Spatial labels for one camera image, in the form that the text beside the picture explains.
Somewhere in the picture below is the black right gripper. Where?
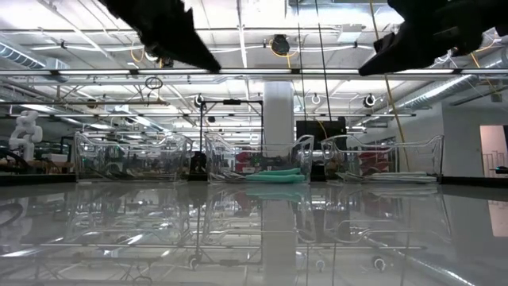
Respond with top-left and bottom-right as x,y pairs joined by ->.
358,0 -> 508,76

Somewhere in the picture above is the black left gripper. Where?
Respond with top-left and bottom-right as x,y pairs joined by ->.
98,0 -> 222,74

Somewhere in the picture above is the teal handled spoon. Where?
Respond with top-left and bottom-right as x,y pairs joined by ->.
244,173 -> 306,184
257,167 -> 302,176

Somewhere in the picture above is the clear plastic bin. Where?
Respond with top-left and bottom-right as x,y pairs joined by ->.
74,132 -> 194,182
204,133 -> 315,184
320,133 -> 445,182

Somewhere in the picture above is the red box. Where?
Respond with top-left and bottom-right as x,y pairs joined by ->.
359,147 -> 392,174

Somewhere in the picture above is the black monitor screen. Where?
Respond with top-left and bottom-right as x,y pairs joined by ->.
295,118 -> 348,152

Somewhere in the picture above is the white robot statue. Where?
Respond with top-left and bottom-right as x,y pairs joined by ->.
7,110 -> 44,163

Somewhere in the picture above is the silver ventilation duct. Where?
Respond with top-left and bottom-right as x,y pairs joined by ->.
0,41 -> 71,83
396,51 -> 508,112

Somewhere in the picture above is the black hanging cable ring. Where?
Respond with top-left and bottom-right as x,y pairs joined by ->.
144,75 -> 164,91

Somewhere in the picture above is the yellow cable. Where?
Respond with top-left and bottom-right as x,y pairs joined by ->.
368,0 -> 412,172

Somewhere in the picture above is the black metal frame stand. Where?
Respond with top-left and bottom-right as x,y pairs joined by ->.
198,99 -> 265,176

